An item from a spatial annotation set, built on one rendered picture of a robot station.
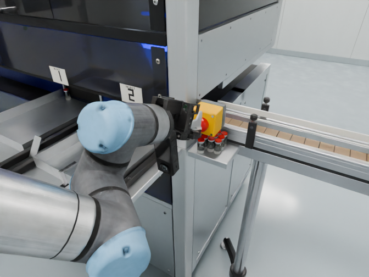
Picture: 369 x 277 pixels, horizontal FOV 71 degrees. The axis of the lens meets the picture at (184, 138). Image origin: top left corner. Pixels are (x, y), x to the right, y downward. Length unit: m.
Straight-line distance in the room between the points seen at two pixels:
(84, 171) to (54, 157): 0.43
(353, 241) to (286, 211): 0.39
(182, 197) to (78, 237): 0.66
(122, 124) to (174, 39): 0.36
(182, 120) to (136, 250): 0.30
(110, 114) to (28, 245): 0.18
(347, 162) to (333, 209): 1.27
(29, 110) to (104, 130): 0.83
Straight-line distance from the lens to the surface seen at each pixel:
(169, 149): 0.53
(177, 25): 0.66
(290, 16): 5.28
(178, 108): 0.52
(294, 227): 1.83
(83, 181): 0.42
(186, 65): 0.68
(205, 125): 0.68
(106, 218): 0.33
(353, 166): 0.80
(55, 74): 1.08
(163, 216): 1.08
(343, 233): 1.93
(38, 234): 0.30
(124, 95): 0.84
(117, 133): 0.36
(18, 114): 1.17
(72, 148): 0.87
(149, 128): 0.42
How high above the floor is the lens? 1.35
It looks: 33 degrees down
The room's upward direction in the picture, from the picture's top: straight up
